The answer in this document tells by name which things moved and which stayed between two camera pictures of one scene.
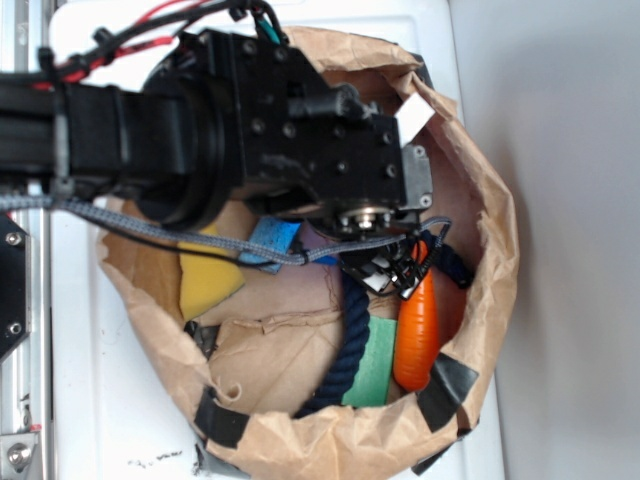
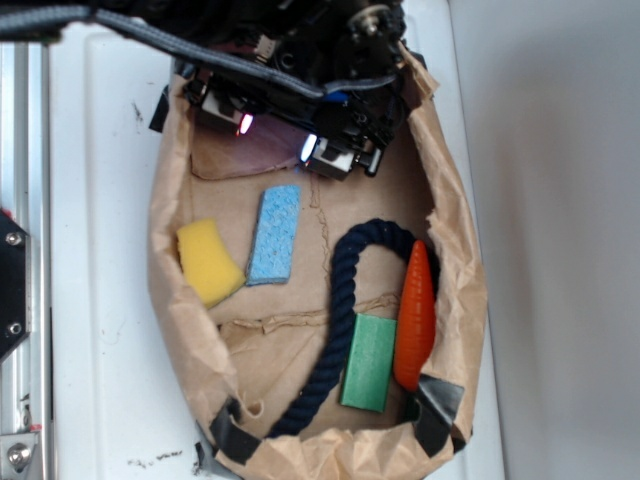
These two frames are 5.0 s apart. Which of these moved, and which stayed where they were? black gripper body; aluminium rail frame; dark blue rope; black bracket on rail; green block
Moved: dark blue rope; black gripper body
Stayed: aluminium rail frame; black bracket on rail; green block
